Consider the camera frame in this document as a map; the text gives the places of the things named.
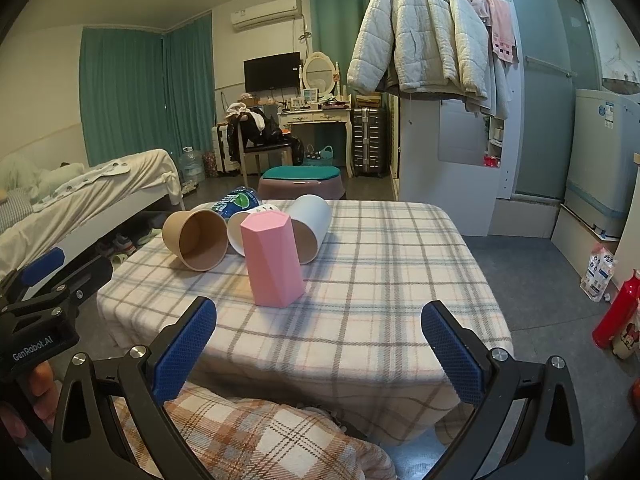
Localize narrow green curtain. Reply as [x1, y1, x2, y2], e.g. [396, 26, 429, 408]
[308, 0, 377, 96]

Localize green basket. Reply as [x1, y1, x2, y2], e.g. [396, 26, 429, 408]
[304, 145, 335, 168]

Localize dark wooden chair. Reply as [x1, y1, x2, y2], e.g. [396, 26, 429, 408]
[235, 115, 297, 187]

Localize red thermos bottle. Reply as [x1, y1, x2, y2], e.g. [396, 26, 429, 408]
[592, 270, 640, 361]

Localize green topped ottoman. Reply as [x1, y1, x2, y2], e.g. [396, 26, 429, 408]
[257, 165, 345, 201]

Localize person's left hand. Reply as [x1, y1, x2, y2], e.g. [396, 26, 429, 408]
[0, 360, 61, 442]

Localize white wardrobe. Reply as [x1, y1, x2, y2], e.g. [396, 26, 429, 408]
[390, 92, 516, 237]

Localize black television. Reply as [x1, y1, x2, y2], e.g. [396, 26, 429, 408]
[243, 52, 302, 94]

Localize white puffer jacket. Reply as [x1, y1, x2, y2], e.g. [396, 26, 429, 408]
[346, 0, 491, 100]

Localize white air conditioner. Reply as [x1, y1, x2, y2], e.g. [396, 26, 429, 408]
[230, 0, 304, 31]

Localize pink towel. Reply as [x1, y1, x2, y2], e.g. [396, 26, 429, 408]
[482, 0, 517, 65]

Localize pile of clothes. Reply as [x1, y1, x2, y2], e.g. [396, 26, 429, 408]
[225, 102, 282, 162]

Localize shoes under bed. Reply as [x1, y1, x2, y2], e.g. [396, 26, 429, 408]
[95, 232, 166, 267]

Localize frosted glass door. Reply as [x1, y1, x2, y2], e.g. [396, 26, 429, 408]
[500, 0, 603, 201]

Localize dark ribbed suitcase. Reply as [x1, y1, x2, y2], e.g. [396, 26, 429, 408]
[351, 106, 388, 178]

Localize white suitcase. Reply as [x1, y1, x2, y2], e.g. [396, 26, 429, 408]
[211, 124, 238, 177]

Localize person's plaid pants leg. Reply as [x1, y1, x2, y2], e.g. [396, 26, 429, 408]
[112, 382, 396, 480]

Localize white dressing table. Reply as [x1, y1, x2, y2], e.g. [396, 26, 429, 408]
[276, 106, 353, 178]

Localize large white paper cup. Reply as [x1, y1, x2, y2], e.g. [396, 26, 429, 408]
[287, 195, 332, 264]

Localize grey hanging garment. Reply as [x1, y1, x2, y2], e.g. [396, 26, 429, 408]
[385, 50, 512, 117]

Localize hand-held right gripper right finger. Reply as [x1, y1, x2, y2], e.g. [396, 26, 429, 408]
[421, 300, 586, 480]

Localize pink hexagonal cup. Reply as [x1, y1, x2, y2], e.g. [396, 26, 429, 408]
[240, 211, 306, 308]

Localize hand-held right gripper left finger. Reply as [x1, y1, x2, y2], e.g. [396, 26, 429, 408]
[50, 296, 217, 480]

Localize white washing machine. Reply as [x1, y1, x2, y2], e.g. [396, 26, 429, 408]
[565, 87, 640, 238]

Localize plaid tablecloth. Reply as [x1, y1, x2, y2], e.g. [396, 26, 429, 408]
[96, 200, 515, 443]

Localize bed with white sheet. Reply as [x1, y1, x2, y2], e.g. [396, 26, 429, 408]
[0, 149, 186, 281]

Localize blue and green cup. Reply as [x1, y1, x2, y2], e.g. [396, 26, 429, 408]
[209, 186, 263, 221]

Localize wide green curtain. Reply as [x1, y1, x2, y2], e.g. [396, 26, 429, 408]
[79, 12, 216, 181]

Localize oval vanity mirror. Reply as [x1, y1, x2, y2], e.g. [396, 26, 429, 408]
[302, 51, 337, 97]

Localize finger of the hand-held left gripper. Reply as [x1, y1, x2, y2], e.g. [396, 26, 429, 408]
[59, 258, 114, 318]
[0, 248, 66, 307]

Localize small white dotted cup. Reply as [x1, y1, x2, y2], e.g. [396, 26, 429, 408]
[226, 203, 278, 258]

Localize brown paper cup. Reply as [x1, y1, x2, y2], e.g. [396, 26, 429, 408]
[162, 209, 230, 272]

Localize clear water jug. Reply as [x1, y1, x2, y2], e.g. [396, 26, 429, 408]
[179, 146, 205, 184]

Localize white printed bag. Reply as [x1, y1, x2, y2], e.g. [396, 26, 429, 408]
[580, 242, 615, 302]

